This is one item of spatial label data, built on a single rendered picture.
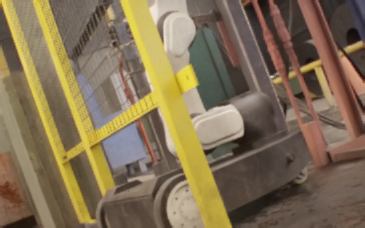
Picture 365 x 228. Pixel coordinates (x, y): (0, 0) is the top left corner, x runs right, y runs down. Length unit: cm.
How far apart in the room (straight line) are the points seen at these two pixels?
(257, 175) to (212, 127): 22
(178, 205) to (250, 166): 29
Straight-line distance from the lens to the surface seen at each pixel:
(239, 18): 262
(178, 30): 192
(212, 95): 309
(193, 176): 141
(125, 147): 841
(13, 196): 532
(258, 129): 201
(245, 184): 178
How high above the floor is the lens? 30
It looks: 1 degrees up
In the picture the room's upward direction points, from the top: 21 degrees counter-clockwise
